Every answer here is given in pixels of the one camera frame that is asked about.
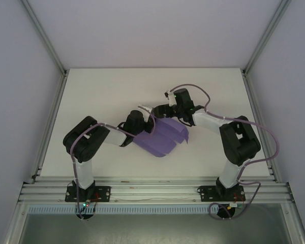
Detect purple paper box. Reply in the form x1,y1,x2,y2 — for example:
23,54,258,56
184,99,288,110
133,117,190,159

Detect grey sheet metal panel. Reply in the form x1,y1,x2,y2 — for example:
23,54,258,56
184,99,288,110
16,212,297,244

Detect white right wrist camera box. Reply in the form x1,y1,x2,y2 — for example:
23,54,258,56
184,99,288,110
164,90,178,107

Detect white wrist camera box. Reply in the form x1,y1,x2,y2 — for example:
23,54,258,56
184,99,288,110
164,90,178,107
138,104,154,120

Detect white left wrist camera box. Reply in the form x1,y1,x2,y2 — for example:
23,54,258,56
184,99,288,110
138,104,154,120

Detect wide aluminium mounting rail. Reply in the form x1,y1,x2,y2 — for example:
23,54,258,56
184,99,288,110
17,177,294,203

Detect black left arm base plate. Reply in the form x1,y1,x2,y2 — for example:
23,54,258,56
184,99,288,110
65,185,111,203

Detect aluminium side rail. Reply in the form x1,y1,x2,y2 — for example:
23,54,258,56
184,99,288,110
31,73,68,184
241,71,281,182

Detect grey slotted cable duct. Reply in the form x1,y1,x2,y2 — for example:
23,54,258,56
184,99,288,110
27,205,219,215

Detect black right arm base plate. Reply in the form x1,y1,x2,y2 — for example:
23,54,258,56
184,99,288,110
197,185,246,203

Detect aluminium frame post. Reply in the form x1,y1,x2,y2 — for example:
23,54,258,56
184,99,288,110
242,0,293,74
21,0,67,75

